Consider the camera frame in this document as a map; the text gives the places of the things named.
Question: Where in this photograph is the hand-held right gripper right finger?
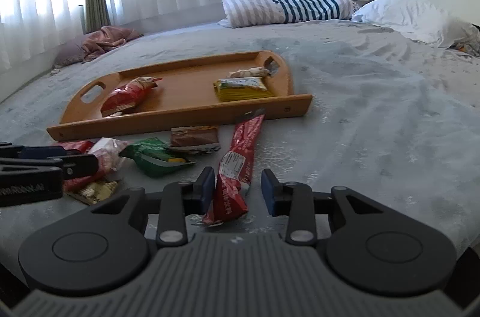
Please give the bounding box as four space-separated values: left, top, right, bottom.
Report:
261 168 392 246

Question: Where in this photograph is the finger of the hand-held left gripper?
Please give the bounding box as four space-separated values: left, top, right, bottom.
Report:
0 142 82 158
0 154 101 187

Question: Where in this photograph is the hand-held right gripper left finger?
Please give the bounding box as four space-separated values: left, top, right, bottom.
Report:
88 167 217 247

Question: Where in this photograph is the pink white cracker packet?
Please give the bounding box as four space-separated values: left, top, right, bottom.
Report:
50 140 97 155

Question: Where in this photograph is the long red snack packet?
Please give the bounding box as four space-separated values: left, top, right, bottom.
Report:
202 109 268 225

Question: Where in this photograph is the white snack packet red print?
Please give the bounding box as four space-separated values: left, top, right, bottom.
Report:
89 137 133 174

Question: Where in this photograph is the green snack packet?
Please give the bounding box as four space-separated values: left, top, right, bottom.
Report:
119 138 196 179

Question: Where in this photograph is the wooden tray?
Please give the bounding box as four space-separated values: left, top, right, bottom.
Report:
46 51 314 142

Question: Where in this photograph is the red nut bag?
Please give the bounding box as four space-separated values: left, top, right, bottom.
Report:
100 76 163 117

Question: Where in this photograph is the yellow snack packet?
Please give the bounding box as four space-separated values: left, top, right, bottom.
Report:
213 76 279 103

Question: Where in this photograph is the beige nut packet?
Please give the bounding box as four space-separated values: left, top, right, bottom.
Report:
228 66 271 79

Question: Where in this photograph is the red cereal bar clear wrapper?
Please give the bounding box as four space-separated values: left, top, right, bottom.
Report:
63 170 99 191

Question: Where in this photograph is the gold snack packet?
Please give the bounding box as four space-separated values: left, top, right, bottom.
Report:
67 179 121 206

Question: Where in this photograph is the brown snack packet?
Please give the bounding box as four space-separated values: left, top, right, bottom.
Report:
170 126 222 150

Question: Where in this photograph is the purple pillow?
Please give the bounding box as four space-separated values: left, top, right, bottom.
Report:
52 37 91 68

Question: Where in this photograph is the pink crumpled cloth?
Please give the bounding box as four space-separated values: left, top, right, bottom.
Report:
81 25 144 63

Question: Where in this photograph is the striped pillow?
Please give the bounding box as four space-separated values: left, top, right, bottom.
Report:
218 0 361 29

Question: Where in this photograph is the white pillow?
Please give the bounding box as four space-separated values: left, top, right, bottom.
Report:
351 0 480 50

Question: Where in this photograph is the small orange object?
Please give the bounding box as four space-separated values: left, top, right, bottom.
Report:
455 42 480 58

